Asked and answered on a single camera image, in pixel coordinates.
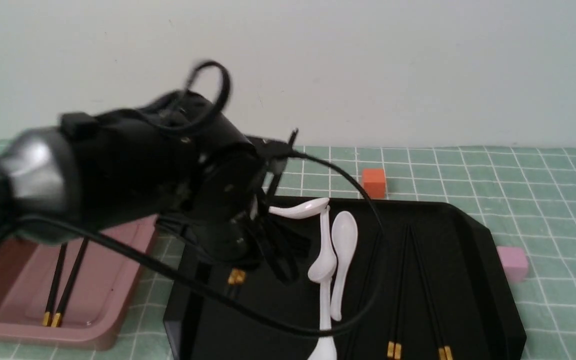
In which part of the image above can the black chopstick gold tip right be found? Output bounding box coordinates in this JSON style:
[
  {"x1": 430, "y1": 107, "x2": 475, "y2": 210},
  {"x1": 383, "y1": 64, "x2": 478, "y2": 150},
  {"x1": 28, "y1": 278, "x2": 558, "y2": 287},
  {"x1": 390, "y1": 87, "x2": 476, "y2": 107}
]
[{"x1": 408, "y1": 227, "x2": 448, "y2": 360}]

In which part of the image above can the white spoon top horizontal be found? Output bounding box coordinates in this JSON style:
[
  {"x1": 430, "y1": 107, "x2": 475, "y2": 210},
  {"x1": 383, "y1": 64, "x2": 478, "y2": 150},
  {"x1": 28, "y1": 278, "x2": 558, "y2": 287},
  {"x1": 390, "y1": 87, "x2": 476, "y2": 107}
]
[{"x1": 269, "y1": 197, "x2": 330, "y2": 220}]

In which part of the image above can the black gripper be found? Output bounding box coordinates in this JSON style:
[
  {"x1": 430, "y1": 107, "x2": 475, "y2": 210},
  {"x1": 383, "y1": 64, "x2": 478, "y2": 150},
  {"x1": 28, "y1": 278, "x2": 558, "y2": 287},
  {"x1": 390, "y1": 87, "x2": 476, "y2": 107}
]
[{"x1": 158, "y1": 150, "x2": 313, "y2": 285}]

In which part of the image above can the black chopstick tray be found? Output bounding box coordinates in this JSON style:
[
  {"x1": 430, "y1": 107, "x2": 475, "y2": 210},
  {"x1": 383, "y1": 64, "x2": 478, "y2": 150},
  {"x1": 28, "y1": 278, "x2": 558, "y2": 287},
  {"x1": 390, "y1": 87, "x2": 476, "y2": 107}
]
[
  {"x1": 227, "y1": 268, "x2": 246, "y2": 286},
  {"x1": 232, "y1": 269, "x2": 247, "y2": 285},
  {"x1": 342, "y1": 230, "x2": 382, "y2": 360}
]

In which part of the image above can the black chopstick gold tip middle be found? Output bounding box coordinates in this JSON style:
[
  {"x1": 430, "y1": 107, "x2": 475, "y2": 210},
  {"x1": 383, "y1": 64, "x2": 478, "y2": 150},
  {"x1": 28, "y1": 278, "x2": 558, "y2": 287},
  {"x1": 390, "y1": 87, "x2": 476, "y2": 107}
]
[{"x1": 386, "y1": 225, "x2": 406, "y2": 360}]

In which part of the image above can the black chopstick gold tip far-right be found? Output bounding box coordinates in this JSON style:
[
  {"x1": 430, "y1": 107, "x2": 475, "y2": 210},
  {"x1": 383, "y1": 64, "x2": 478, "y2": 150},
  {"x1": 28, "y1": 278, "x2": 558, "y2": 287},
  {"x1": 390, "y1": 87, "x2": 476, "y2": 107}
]
[{"x1": 409, "y1": 227, "x2": 454, "y2": 360}]

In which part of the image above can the black cable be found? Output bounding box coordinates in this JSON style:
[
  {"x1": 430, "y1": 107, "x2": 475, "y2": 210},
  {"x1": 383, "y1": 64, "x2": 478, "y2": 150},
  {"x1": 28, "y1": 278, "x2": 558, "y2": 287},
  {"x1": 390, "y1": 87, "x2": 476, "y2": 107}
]
[{"x1": 0, "y1": 61, "x2": 386, "y2": 360}]

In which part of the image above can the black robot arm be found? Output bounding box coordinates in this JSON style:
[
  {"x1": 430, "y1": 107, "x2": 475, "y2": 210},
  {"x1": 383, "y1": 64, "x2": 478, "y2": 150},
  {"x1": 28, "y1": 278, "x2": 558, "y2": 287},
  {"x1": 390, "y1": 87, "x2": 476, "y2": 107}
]
[{"x1": 0, "y1": 92, "x2": 307, "y2": 285}]

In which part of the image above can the black chopstick in bin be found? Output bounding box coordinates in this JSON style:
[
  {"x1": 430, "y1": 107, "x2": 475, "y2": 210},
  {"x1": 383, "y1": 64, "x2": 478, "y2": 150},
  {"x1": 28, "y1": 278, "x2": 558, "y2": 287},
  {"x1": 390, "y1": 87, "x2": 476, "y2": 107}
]
[
  {"x1": 50, "y1": 238, "x2": 89, "y2": 328},
  {"x1": 42, "y1": 243, "x2": 67, "y2": 327}
]

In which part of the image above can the white spoon centre left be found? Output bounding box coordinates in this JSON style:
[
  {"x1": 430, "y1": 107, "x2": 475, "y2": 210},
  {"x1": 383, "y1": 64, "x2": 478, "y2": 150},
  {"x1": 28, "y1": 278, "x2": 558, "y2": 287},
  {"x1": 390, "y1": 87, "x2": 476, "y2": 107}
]
[{"x1": 307, "y1": 206, "x2": 338, "y2": 284}]

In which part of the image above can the pink cube block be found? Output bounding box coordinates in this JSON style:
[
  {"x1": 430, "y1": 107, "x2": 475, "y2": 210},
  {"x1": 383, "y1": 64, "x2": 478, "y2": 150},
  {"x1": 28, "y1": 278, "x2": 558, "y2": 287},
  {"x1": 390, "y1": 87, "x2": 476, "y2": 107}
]
[{"x1": 496, "y1": 246, "x2": 530, "y2": 284}]

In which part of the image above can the black chopstick in bin right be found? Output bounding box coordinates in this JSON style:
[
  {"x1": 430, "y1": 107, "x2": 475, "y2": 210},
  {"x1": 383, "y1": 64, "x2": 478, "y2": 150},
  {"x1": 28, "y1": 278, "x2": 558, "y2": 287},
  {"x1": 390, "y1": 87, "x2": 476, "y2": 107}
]
[{"x1": 50, "y1": 238, "x2": 89, "y2": 328}]

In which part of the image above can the orange cube block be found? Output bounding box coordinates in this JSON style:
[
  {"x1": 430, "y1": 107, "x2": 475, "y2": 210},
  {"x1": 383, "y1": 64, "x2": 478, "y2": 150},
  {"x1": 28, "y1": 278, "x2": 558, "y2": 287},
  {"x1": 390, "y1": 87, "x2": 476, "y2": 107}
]
[{"x1": 361, "y1": 168, "x2": 387, "y2": 199}]

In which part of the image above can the white spoon bottom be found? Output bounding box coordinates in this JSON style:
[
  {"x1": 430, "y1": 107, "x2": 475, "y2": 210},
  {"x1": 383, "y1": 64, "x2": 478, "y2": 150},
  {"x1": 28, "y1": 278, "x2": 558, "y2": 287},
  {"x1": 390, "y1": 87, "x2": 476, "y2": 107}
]
[{"x1": 307, "y1": 275, "x2": 338, "y2": 360}]

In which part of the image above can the pink plastic bin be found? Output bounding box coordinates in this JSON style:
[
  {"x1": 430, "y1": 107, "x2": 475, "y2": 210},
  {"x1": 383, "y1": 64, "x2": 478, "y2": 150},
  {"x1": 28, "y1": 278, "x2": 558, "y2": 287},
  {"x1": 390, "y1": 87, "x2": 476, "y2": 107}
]
[{"x1": 0, "y1": 237, "x2": 141, "y2": 350}]

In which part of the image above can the black chopstick gold tip middle-right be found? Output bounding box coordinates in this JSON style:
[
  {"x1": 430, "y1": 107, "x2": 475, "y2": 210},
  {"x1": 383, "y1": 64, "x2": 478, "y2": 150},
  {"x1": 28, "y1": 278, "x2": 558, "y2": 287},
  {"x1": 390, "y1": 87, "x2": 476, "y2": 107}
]
[{"x1": 391, "y1": 225, "x2": 412, "y2": 360}]

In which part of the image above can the black plastic tray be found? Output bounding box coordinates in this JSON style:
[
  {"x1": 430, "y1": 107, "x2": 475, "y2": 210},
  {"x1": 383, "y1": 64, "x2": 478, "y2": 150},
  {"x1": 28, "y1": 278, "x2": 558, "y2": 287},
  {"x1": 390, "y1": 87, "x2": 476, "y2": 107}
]
[{"x1": 163, "y1": 198, "x2": 527, "y2": 360}]

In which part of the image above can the white spoon centre right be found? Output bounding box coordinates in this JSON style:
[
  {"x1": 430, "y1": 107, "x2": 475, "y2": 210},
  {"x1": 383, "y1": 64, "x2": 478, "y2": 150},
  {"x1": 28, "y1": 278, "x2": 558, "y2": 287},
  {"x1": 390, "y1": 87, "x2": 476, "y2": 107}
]
[{"x1": 330, "y1": 210, "x2": 358, "y2": 322}]

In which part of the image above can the black chopstick in bin left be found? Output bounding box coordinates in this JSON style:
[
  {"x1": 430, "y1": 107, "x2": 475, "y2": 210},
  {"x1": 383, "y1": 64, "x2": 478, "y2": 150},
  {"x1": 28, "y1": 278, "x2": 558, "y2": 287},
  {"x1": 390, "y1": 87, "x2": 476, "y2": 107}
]
[{"x1": 42, "y1": 243, "x2": 67, "y2": 327}]

